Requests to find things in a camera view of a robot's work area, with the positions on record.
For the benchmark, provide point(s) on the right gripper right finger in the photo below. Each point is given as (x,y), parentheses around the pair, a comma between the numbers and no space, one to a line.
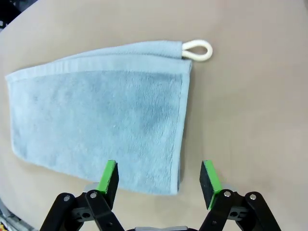
(208,185)

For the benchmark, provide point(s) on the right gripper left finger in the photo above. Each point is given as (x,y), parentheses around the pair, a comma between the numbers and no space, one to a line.
(109,183)

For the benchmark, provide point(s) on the light blue towel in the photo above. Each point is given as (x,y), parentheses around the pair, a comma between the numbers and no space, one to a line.
(96,108)

